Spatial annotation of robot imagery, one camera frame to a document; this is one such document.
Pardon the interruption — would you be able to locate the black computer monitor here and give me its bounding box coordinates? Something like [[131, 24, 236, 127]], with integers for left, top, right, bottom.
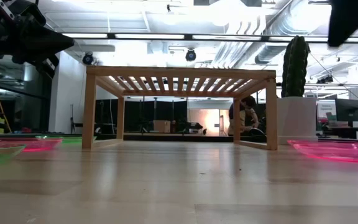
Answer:
[[334, 98, 358, 123]]

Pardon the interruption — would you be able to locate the long ceiling light bar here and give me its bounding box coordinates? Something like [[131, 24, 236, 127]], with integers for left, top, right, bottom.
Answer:
[[61, 32, 358, 44]]

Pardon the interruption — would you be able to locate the white hexagonal planter pot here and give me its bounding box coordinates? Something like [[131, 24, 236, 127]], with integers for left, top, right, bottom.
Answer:
[[276, 96, 319, 146]]

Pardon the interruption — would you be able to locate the person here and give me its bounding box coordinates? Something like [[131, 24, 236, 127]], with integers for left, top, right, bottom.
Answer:
[[227, 95, 261, 138]]

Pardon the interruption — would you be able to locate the cardboard box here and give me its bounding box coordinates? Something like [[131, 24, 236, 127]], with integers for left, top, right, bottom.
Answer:
[[153, 119, 172, 134]]

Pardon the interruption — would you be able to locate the black hanging spotlight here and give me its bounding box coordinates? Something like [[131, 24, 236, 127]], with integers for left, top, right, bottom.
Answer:
[[185, 48, 197, 62], [82, 52, 94, 66]]

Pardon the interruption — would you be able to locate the green cactus plant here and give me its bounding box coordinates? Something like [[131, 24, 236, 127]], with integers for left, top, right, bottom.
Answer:
[[280, 35, 311, 98]]

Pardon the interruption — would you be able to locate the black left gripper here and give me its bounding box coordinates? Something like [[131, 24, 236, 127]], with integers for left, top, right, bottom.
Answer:
[[0, 0, 75, 79]]

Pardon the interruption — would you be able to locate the black aluminium table frame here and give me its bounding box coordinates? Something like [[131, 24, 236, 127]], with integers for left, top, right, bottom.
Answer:
[[0, 133, 358, 146]]

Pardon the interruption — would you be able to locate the translucent pink plastic plate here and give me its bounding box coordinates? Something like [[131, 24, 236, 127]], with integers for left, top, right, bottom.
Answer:
[[293, 142, 358, 165], [0, 138, 63, 153], [287, 139, 358, 150]]

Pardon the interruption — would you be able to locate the wooden slatted shelf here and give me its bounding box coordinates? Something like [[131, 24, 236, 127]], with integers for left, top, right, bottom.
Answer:
[[81, 65, 278, 151]]

